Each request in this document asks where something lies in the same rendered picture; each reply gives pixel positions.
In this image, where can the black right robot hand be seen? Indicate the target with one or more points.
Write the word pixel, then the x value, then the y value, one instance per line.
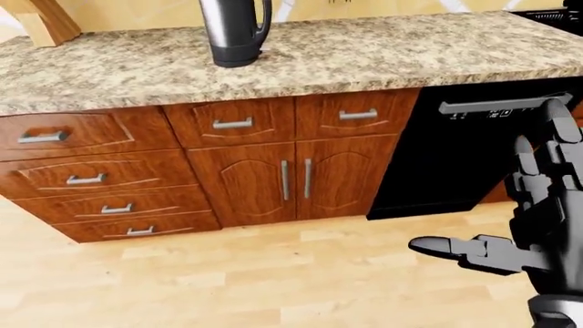
pixel 551 235

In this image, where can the steel black electric kettle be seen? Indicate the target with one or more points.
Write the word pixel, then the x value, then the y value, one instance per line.
pixel 230 27

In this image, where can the black dishwasher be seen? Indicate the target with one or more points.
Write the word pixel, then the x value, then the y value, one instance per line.
pixel 432 164

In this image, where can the wooden cabinet door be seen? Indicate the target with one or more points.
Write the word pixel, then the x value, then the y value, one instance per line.
pixel 246 184
pixel 346 177

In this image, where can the black stove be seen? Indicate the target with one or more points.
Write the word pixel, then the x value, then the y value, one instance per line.
pixel 553 18

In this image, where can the arched-groove wooden drawer front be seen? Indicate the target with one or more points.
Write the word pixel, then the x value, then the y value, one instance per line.
pixel 319 116
pixel 268 118

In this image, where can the slim wooden drawer front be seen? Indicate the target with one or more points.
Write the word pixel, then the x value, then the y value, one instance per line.
pixel 164 201
pixel 182 223

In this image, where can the medium wooden drawer front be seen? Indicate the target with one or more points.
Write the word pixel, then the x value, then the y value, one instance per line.
pixel 136 172

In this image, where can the large wooden drawer front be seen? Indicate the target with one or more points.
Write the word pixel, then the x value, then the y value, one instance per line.
pixel 95 128

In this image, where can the light wooden corbel bracket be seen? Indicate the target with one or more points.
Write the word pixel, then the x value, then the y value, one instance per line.
pixel 48 24

